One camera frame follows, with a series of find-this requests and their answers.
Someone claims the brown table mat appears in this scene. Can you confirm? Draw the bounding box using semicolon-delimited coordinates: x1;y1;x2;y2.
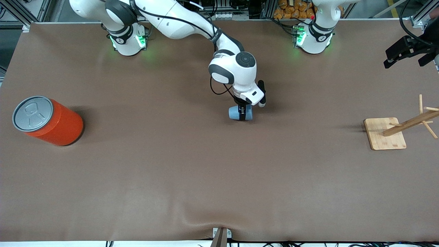
0;20;439;242

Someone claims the bag of orange snacks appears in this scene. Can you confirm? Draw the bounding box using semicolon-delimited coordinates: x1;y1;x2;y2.
273;0;316;20

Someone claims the wooden cup rack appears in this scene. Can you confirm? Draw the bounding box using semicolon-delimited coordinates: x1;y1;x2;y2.
364;94;439;151

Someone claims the light blue plastic cup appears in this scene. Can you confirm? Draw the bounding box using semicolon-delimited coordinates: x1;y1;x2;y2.
228;105;253;121

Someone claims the metal clamp bracket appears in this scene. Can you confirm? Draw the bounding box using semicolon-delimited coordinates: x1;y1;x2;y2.
210;227;232;247

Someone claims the aluminium frame profile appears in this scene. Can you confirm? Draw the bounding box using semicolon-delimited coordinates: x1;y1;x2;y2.
410;2;439;28
0;0;52;33

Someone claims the orange can with grey lid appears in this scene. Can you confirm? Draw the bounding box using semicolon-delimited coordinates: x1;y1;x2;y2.
12;96;84;147

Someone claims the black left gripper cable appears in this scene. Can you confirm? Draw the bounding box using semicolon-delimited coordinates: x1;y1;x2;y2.
400;0;427;46

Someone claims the white power strip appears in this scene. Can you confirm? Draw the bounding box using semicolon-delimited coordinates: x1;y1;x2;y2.
213;12;250;20

